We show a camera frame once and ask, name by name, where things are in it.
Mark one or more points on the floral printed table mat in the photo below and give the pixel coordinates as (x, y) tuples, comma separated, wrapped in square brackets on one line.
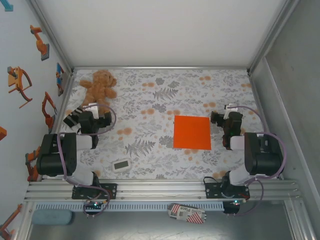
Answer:
[(200, 162)]

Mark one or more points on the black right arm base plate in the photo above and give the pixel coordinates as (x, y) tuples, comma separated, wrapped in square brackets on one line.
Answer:
[(212, 191)]

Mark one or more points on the aluminium frame bar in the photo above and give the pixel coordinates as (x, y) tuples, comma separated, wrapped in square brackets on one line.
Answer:
[(69, 85), (160, 67), (260, 100)]

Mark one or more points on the orange paper sheet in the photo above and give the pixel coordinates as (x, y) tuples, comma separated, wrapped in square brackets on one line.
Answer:
[(192, 132)]

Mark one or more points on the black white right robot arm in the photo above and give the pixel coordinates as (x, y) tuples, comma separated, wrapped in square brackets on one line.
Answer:
[(262, 160)]

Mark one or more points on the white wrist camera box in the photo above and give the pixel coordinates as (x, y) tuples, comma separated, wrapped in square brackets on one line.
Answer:
[(90, 108), (230, 111)]

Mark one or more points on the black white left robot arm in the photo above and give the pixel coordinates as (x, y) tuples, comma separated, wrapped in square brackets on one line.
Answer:
[(50, 155)]

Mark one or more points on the red striped printed package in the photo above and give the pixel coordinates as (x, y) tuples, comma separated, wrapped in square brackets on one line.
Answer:
[(186, 213)]

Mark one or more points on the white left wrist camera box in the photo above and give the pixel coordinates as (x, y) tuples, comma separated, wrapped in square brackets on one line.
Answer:
[(90, 108)]

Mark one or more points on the orange chair shaped wall sticker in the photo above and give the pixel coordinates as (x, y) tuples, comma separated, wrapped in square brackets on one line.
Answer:
[(15, 82)]

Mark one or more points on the aluminium frame post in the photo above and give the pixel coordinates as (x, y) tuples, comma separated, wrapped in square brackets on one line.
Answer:
[(54, 37), (270, 37)]

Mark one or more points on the white digital timer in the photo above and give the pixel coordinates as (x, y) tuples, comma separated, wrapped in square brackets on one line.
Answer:
[(121, 165)]

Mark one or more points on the wide slotted aluminium rail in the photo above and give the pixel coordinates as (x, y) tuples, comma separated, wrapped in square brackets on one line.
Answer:
[(160, 190)]

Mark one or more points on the blue grey sponge pad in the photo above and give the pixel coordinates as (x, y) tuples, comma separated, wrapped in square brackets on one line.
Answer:
[(52, 217)]

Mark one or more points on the blue orange wall sticker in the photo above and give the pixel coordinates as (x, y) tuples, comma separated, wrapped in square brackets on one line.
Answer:
[(59, 72)]

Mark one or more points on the small circuit board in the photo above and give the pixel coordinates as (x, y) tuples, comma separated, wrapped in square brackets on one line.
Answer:
[(94, 205), (235, 203)]

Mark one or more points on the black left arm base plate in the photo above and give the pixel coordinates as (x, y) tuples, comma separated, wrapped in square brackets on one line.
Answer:
[(111, 191)]

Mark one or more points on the brown teddy bear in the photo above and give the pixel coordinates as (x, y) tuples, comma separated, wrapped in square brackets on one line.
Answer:
[(98, 86)]

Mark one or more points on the orange block wall sticker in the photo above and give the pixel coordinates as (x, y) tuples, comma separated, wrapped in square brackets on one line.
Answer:
[(3, 133)]

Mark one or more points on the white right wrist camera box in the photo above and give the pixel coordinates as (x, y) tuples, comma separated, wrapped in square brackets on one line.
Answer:
[(230, 111)]

